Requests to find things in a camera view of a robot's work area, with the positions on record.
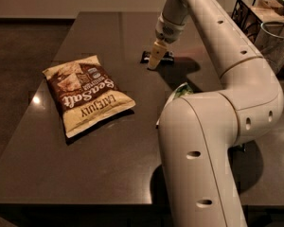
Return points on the chocolate rxbar black wrapper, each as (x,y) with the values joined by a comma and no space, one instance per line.
(167,59)

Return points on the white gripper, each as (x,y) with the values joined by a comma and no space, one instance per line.
(168,31)

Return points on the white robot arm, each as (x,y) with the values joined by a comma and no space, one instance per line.
(197,130)

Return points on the green kettle chip bag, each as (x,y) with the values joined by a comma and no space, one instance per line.
(182,90)

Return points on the black wire basket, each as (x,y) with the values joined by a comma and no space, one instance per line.
(250,14)

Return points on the snack packets in basket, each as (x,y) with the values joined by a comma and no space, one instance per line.
(268,10)

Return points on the brown sea salt chip bag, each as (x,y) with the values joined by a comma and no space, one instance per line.
(85,93)

